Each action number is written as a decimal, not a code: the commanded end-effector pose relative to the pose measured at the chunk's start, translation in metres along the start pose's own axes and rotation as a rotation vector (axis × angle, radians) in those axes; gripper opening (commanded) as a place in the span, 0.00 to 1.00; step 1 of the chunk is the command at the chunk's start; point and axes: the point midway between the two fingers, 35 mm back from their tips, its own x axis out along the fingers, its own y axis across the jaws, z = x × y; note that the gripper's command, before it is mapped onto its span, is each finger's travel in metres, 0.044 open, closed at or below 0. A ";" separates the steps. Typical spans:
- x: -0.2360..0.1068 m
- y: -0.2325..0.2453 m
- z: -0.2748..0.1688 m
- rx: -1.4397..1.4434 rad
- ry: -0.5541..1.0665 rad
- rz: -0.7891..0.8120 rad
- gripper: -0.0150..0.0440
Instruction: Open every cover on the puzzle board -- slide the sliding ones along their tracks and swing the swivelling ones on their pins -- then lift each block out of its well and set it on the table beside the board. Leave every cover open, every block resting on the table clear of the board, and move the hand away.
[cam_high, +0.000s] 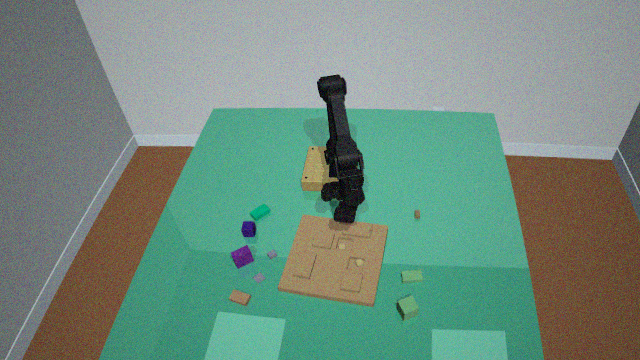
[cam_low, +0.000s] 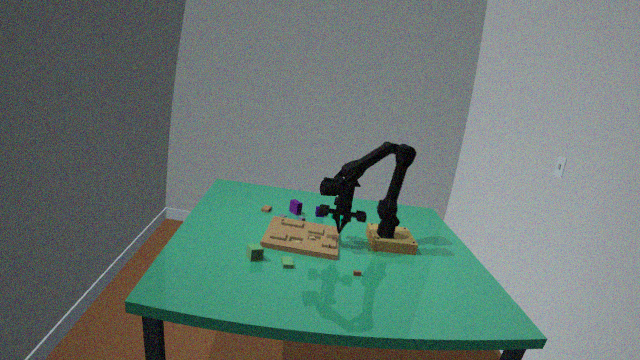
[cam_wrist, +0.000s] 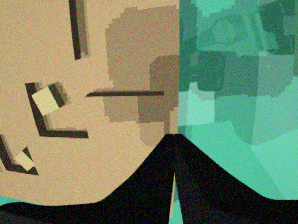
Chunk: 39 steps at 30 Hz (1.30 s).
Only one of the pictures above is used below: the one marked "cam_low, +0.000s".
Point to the small green cube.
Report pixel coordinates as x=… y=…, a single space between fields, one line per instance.
x=254 y=252

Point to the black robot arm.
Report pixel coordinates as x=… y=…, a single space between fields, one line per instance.
x=352 y=171

